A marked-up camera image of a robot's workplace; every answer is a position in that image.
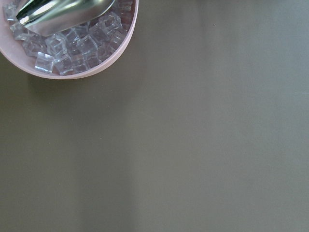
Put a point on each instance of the pink bowl of ice cubes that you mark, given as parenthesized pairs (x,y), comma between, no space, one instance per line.
(78,52)

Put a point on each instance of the steel ice scoop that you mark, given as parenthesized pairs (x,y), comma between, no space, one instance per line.
(47,17)

